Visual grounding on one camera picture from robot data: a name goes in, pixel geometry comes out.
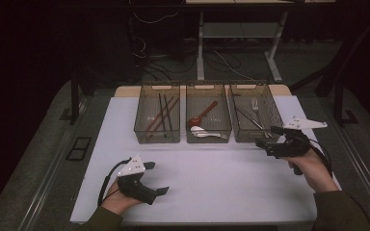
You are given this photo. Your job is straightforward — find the white table mat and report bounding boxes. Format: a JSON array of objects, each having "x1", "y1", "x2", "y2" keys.
[{"x1": 69, "y1": 95, "x2": 358, "y2": 224}]

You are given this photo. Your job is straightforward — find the bundle of floor cables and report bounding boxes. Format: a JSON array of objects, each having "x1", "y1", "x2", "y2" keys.
[{"x1": 128, "y1": 11, "x2": 254, "y2": 83}]

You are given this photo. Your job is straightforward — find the black chopstick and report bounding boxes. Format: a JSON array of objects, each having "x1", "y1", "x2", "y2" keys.
[
  {"x1": 163, "y1": 93, "x2": 173, "y2": 132},
  {"x1": 158, "y1": 92, "x2": 167, "y2": 132}
]

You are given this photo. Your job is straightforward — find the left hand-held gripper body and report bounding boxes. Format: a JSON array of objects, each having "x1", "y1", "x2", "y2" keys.
[{"x1": 117, "y1": 154, "x2": 158, "y2": 206}]

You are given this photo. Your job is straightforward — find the transparent grey plastic bin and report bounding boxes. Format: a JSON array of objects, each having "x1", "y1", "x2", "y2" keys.
[
  {"x1": 227, "y1": 81, "x2": 286, "y2": 143},
  {"x1": 185, "y1": 82, "x2": 233, "y2": 144},
  {"x1": 133, "y1": 82, "x2": 181, "y2": 144}
]

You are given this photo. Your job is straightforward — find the silver metal forks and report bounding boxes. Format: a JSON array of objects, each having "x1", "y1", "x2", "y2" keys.
[{"x1": 235, "y1": 106, "x2": 273, "y2": 139}]

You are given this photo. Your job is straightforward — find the black metal stand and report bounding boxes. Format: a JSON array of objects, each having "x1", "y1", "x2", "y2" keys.
[{"x1": 290, "y1": 15, "x2": 370, "y2": 128}]

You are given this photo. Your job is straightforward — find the metal floor rail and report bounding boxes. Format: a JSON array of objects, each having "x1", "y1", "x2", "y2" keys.
[
  {"x1": 17, "y1": 126, "x2": 80, "y2": 231},
  {"x1": 331, "y1": 123, "x2": 370, "y2": 219}
]

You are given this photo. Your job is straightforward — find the metal fork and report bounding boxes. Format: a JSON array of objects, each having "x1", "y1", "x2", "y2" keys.
[{"x1": 251, "y1": 97, "x2": 273, "y2": 139}]

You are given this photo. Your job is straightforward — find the person's left hand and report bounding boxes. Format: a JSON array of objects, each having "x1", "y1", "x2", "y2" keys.
[{"x1": 100, "y1": 182, "x2": 143, "y2": 216}]

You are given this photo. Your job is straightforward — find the white ceramic spoon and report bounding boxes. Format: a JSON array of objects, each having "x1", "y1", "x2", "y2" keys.
[{"x1": 190, "y1": 125, "x2": 229, "y2": 141}]

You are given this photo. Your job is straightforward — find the black floor outlet frame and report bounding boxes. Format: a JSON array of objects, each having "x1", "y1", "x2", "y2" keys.
[{"x1": 65, "y1": 136, "x2": 93, "y2": 162}]

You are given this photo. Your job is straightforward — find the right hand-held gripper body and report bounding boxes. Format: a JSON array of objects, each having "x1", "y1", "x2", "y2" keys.
[{"x1": 264, "y1": 115, "x2": 328, "y2": 176}]

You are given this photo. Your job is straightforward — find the person's right hand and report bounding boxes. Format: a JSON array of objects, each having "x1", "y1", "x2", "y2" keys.
[{"x1": 285, "y1": 150, "x2": 330, "y2": 193}]

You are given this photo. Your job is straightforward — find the brown wooden spoon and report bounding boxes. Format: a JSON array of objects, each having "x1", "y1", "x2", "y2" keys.
[{"x1": 187, "y1": 100, "x2": 220, "y2": 129}]

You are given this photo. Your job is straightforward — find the white desk frame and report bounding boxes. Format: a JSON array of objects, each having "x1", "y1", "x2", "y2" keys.
[{"x1": 184, "y1": 0, "x2": 337, "y2": 84}]

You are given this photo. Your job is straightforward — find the left hand-held gripper cable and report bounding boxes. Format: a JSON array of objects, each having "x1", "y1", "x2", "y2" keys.
[{"x1": 97, "y1": 157, "x2": 133, "y2": 207}]

